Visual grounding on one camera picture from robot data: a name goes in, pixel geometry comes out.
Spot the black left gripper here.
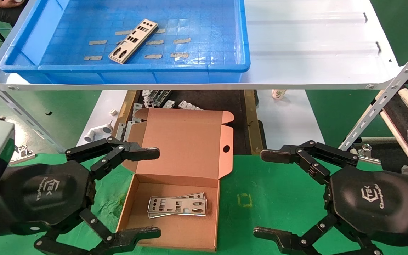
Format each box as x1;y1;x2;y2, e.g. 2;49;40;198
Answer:
0;136;162;255

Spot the slotted white shelf post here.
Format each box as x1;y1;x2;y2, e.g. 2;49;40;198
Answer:
0;69;66;153
339;34;408;151

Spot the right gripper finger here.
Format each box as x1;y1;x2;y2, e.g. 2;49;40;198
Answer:
260;140;360;186

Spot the brown cardboard box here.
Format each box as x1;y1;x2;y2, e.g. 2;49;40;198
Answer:
115;108;234;253

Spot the black tray with wooden frame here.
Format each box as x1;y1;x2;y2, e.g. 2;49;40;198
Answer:
114;90;267;155

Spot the blue plastic tray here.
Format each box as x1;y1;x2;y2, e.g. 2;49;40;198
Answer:
0;0;251;85

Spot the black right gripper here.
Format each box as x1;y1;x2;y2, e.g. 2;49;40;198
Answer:
253;166;408;255

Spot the green table cloth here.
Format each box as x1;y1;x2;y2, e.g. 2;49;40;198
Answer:
0;152;408;255

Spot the silver binder clip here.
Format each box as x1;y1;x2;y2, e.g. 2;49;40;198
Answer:
354;143;382;165
10;144;36;165

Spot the white metal shelf board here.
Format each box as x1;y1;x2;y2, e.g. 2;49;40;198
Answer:
0;0;403;91

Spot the white pipe fitting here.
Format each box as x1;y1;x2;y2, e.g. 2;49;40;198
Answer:
84;120;113;143

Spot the metal I/O shield plate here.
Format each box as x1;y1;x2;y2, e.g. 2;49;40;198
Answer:
148;192;206;219
109;18;159;64
148;197;208;217

